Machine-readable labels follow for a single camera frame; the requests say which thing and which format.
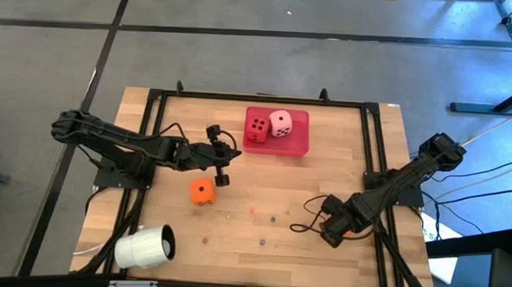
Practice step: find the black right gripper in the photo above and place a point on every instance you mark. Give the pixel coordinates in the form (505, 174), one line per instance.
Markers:
(357, 215)

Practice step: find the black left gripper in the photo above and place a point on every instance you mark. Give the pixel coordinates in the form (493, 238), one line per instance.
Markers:
(199, 154)

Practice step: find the large orange foam die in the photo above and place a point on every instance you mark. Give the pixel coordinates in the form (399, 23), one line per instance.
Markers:
(347, 234)
(202, 195)

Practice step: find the large red foam die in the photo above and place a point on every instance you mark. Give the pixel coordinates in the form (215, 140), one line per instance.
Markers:
(256, 130)

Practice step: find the large pink foam die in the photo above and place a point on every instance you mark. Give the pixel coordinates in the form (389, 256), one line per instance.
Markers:
(279, 120)

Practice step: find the translucent red plastic bin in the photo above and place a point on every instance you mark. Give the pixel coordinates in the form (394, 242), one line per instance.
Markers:
(295, 136)

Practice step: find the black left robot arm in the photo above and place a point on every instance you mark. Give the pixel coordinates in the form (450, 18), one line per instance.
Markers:
(109, 133)

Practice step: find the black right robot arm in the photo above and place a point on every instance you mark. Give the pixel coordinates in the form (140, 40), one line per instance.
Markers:
(410, 174)

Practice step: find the white cylindrical tube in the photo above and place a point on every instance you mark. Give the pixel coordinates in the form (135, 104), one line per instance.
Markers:
(141, 246)

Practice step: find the white paper sheet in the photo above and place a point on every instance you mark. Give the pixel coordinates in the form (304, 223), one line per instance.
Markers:
(445, 268)

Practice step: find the dark desk with keyboard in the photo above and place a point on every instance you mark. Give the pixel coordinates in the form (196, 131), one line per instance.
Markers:
(506, 271)

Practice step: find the black aluminium table frame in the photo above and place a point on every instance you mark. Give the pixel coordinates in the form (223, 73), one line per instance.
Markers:
(240, 98)

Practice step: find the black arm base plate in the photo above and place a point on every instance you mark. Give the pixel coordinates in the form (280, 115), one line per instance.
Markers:
(107, 180)
(411, 198)

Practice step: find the silver frame bracket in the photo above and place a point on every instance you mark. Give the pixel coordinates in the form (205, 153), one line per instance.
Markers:
(126, 286)

